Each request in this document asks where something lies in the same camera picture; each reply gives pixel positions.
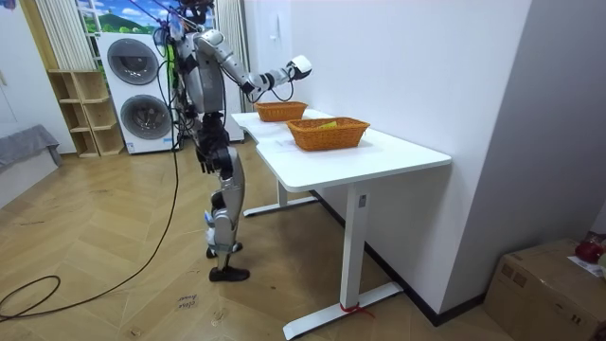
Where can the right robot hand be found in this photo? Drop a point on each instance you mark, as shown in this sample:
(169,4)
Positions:
(301,65)

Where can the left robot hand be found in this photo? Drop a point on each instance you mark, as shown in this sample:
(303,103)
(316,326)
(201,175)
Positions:
(213,158)

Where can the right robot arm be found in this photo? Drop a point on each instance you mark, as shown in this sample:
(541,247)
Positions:
(227,57)

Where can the robot legs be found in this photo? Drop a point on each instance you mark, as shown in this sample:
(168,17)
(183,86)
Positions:
(232,189)

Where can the small orange wicker basket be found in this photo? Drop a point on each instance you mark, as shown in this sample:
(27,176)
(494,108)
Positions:
(280,113)

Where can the yellow item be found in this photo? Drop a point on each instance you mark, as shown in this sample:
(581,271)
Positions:
(328,125)

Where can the large orange wicker basket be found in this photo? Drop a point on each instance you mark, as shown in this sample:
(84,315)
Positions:
(326,137)

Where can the white curtain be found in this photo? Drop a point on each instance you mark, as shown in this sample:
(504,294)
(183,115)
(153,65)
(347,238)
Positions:
(64,33)
(234,28)

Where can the robot body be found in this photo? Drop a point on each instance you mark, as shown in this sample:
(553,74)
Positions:
(208,80)

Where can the white desk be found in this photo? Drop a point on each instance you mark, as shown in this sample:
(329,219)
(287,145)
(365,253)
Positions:
(331,166)

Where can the white washing machine tower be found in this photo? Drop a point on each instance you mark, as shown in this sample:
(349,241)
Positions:
(137,85)

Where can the wooden shelf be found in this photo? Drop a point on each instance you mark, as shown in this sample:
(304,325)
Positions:
(90,113)

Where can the brown cardboard box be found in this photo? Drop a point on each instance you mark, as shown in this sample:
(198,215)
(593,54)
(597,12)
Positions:
(544,293)

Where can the red soft toy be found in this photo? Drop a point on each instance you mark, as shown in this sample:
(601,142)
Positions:
(588,252)

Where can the white paper label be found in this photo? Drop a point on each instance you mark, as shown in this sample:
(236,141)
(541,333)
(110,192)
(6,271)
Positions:
(584,266)

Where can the landscape wall poster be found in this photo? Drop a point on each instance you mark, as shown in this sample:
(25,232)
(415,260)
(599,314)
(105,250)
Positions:
(118,16)

